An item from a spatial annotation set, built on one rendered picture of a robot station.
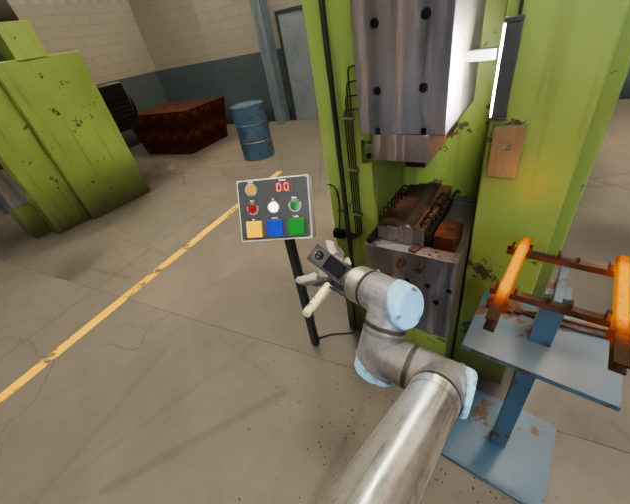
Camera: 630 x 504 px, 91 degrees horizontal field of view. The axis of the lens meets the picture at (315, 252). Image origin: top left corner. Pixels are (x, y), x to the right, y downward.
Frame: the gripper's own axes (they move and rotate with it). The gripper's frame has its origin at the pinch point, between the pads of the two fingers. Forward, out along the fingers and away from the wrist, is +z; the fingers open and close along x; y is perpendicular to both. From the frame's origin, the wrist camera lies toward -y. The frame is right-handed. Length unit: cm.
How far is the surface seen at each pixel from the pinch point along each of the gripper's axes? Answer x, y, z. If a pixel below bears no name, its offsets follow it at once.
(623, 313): 33, 43, -56
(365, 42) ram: 62, -27, 9
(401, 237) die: 37, 39, 14
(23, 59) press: 19, -189, 443
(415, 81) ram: 62, -12, -2
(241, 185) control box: 15, -11, 66
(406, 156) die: 51, 8, 5
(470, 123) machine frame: 95, 30, 12
